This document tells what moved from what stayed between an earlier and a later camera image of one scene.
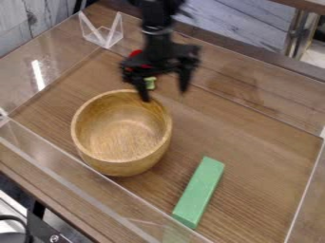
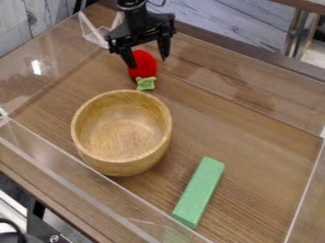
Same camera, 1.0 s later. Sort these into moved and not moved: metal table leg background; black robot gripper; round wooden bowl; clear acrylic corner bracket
Moved: black robot gripper
Not moved: clear acrylic corner bracket; round wooden bowl; metal table leg background
